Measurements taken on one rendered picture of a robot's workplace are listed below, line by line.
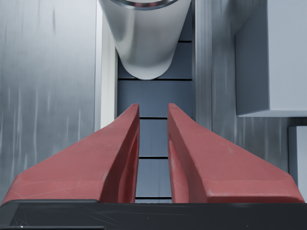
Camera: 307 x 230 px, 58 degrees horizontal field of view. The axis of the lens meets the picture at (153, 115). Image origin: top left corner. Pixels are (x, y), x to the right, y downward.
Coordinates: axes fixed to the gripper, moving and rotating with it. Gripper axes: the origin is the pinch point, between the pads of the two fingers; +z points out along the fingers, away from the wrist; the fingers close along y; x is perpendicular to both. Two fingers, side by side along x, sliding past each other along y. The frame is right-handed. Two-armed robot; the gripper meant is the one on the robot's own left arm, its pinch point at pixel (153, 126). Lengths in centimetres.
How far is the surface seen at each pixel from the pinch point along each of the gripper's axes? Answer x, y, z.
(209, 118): 3.6, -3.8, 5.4
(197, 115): 3.4, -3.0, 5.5
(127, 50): -0.3, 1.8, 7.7
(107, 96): 4.8, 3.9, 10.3
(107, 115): 6.1, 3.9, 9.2
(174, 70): 4.8, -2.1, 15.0
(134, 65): 2.1, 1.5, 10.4
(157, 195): 14.1, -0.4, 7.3
